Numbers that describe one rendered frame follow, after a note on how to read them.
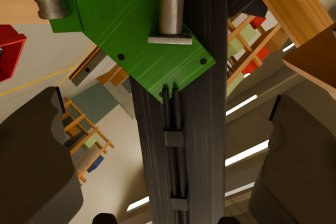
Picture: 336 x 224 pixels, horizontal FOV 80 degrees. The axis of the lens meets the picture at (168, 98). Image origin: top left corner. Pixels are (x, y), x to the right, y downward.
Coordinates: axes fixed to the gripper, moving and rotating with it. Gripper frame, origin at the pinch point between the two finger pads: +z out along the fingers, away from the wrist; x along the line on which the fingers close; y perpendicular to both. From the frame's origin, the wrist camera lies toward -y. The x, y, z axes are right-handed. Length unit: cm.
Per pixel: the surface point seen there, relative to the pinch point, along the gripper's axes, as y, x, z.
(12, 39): 11, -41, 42
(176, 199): 31.6, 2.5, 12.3
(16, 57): 18, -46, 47
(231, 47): 94, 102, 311
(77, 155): 430, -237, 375
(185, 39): 1.1, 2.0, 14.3
